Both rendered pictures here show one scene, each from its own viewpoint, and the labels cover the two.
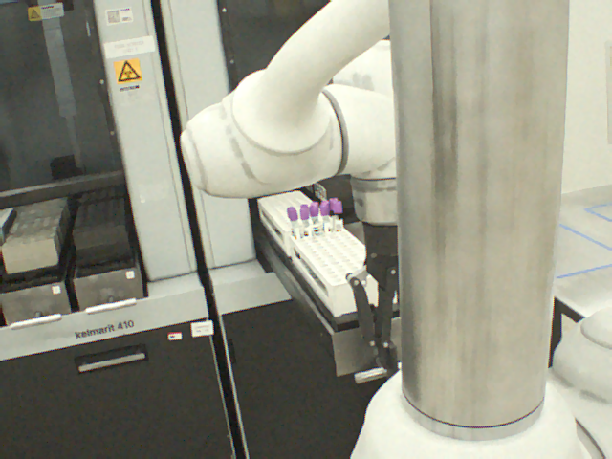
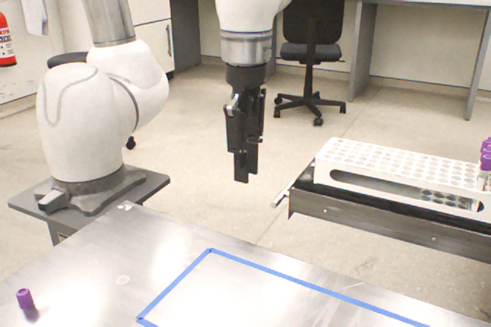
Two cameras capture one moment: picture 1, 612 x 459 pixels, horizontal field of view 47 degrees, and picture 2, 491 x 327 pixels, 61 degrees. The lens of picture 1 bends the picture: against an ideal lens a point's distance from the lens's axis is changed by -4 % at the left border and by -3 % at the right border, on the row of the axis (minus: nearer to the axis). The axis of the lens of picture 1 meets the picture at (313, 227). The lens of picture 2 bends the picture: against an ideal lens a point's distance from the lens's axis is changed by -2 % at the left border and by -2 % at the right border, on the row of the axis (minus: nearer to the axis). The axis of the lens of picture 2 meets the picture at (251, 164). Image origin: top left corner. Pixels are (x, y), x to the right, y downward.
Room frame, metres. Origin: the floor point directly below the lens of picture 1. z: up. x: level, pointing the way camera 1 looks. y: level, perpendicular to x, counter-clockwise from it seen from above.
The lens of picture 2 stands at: (1.33, -0.67, 1.18)
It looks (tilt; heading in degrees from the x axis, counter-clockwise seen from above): 27 degrees down; 129
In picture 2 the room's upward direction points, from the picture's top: straight up
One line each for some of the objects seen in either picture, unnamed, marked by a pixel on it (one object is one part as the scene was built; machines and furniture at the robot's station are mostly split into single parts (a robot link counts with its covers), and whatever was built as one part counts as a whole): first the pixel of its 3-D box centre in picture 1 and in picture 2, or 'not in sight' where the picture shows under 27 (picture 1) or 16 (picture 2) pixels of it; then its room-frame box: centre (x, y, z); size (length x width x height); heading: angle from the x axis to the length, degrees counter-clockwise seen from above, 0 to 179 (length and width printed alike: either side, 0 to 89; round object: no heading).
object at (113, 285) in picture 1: (110, 243); not in sight; (1.68, 0.50, 0.78); 0.73 x 0.14 x 0.09; 13
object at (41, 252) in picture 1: (31, 255); not in sight; (1.42, 0.60, 0.85); 0.12 x 0.02 x 0.06; 103
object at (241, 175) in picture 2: not in sight; (241, 166); (0.85, -0.12, 0.80); 0.03 x 0.01 x 0.07; 13
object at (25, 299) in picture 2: not in sight; (24, 297); (0.91, -0.57, 0.83); 0.02 x 0.02 x 0.02
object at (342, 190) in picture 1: (349, 193); not in sight; (1.57, -0.09, 0.85); 0.12 x 0.02 x 0.06; 103
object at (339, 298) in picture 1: (338, 268); (405, 179); (1.14, -0.03, 0.83); 0.30 x 0.10 x 0.06; 12
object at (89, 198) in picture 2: not in sight; (82, 180); (0.54, -0.29, 0.73); 0.22 x 0.18 x 0.06; 103
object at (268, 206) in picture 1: (295, 223); not in sight; (1.45, 0.04, 0.83); 0.30 x 0.10 x 0.06; 13
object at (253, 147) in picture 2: (392, 366); (250, 158); (0.84, -0.08, 0.80); 0.03 x 0.01 x 0.07; 13
